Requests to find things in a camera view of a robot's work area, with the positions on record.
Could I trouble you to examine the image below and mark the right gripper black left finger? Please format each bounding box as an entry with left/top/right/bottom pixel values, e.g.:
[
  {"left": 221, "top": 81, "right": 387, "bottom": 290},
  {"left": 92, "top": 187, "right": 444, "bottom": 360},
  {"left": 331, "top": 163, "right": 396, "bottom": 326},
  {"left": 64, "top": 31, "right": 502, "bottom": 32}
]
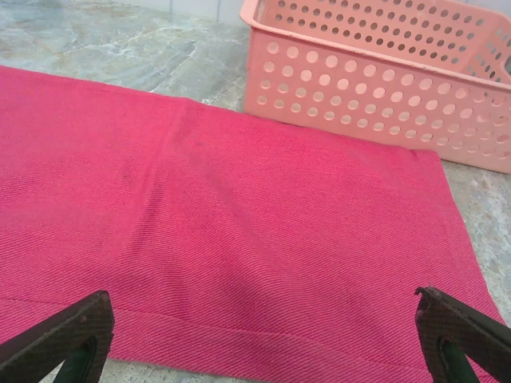
[{"left": 0, "top": 290, "right": 115, "bottom": 383}]

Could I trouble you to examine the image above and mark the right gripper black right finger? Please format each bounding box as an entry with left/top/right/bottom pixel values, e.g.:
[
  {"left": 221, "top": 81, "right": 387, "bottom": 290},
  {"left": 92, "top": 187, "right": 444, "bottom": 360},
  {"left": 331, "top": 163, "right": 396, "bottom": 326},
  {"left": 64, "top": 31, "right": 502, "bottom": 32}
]
[{"left": 414, "top": 285, "right": 511, "bottom": 383}]

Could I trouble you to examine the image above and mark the pink towel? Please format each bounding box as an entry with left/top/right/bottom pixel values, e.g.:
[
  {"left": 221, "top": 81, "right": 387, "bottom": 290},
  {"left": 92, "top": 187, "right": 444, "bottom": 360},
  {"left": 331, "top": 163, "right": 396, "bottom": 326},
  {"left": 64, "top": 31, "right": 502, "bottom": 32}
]
[{"left": 0, "top": 65, "right": 506, "bottom": 376}]

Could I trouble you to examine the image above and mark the pink perforated plastic basket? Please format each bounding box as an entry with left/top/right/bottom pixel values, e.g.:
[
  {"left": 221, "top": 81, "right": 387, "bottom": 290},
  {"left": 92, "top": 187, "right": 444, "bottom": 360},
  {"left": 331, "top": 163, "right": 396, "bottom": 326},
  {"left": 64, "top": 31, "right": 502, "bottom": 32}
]
[{"left": 239, "top": 0, "right": 511, "bottom": 175}]

